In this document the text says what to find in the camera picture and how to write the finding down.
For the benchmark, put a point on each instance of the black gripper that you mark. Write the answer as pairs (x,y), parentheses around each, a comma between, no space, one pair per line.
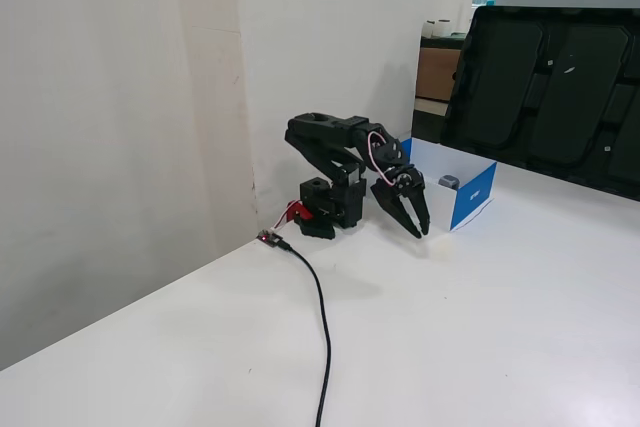
(395,193)

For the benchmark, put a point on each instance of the gray cube block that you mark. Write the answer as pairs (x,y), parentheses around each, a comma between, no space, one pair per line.
(448,182)

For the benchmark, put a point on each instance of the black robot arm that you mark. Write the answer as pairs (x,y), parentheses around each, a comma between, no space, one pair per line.
(320,142)

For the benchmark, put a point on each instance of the blue and white cardboard box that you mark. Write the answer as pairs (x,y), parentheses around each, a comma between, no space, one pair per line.
(472,197)

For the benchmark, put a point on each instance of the small controller board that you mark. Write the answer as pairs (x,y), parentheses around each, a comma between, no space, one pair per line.
(267,238)

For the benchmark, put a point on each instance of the dark shelf board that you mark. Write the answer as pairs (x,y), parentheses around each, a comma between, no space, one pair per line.
(450,42)

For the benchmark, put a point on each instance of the large black plastic tray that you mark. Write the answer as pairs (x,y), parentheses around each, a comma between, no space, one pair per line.
(550,97)

